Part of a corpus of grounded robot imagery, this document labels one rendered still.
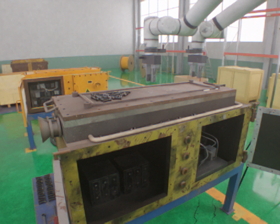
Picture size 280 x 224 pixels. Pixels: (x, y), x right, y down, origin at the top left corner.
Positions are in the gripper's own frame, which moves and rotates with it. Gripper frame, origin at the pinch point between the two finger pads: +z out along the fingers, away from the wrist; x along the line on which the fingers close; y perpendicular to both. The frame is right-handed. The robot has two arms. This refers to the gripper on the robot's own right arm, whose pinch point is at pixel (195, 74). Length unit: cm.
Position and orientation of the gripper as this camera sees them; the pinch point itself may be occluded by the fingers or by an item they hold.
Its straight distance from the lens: 137.6
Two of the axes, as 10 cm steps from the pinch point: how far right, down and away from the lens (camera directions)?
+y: 8.6, -1.6, 4.8
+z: 0.0, 9.5, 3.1
